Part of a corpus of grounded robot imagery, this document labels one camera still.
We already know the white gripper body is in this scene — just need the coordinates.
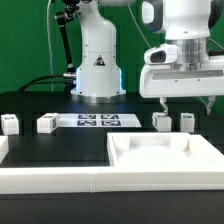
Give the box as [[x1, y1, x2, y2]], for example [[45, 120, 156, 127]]
[[139, 56, 224, 98]]

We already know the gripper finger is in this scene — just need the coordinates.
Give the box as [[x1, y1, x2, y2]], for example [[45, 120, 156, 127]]
[[206, 96, 216, 115], [160, 97, 168, 115]]

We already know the white square tabletop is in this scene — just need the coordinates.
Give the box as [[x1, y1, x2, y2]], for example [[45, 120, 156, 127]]
[[107, 132, 224, 168]]

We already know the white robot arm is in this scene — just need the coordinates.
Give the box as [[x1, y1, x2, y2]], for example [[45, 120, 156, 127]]
[[66, 0, 224, 103]]

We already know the white sheet with fiducial tags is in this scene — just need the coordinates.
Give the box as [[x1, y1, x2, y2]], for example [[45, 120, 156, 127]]
[[58, 113, 141, 128]]

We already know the white U-shaped obstacle fence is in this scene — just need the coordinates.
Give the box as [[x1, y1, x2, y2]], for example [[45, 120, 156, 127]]
[[0, 136, 224, 194]]

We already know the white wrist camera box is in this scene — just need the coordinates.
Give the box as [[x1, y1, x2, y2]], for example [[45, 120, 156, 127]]
[[144, 44, 178, 64]]

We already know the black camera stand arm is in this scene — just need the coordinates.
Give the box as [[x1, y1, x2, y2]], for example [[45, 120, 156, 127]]
[[55, 0, 80, 94]]

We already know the black cable bundle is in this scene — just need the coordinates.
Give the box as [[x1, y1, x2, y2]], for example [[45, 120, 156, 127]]
[[17, 73, 75, 93]]

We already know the thin white hanging cable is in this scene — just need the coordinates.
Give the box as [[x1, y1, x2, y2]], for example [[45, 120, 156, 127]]
[[45, 0, 55, 93]]

